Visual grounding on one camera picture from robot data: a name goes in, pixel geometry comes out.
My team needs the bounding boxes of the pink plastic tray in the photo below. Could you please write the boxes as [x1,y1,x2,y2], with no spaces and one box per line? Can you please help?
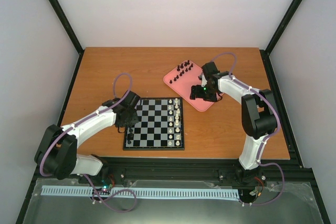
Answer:
[163,60,214,112]

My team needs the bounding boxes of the light blue cable duct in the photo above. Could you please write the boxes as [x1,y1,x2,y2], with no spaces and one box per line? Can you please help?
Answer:
[40,185,239,201]

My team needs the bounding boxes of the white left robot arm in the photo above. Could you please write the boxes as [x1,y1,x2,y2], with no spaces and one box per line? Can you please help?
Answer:
[34,91,140,184]

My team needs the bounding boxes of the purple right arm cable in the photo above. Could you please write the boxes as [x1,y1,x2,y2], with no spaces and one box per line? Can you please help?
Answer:
[209,52,286,207]

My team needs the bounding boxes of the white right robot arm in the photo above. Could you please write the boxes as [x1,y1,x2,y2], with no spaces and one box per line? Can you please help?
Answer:
[190,61,280,170]

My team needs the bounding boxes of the black and white chessboard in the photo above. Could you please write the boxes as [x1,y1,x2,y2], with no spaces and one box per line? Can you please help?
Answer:
[123,97,185,151]

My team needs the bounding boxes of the black aluminium frame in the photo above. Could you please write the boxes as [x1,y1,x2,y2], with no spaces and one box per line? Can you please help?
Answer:
[15,0,336,224]

